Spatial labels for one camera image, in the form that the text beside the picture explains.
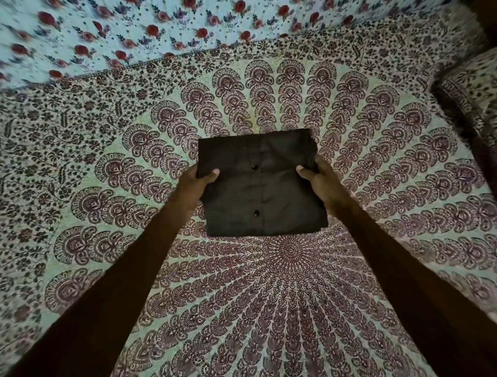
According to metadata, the mandala patterned pillow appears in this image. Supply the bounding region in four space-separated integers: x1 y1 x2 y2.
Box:
432 46 497 195

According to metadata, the person's right hand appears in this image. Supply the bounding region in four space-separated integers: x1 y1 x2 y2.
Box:
296 154 349 215

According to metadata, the rose print white cloth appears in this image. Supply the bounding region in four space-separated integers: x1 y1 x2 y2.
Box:
0 0 447 91

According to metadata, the person's left forearm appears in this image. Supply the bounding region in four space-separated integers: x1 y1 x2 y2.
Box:
8 194 195 377

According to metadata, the person's right forearm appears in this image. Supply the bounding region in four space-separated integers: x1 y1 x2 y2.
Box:
333 194 497 377

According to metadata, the mandala patterned bedsheet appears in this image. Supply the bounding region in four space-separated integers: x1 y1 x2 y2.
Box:
0 2 497 377

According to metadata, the black buttoned shirt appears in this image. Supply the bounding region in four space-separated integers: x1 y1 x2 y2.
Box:
197 128 329 238

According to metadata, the person's left hand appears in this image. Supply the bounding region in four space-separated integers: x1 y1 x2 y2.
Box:
174 163 220 212

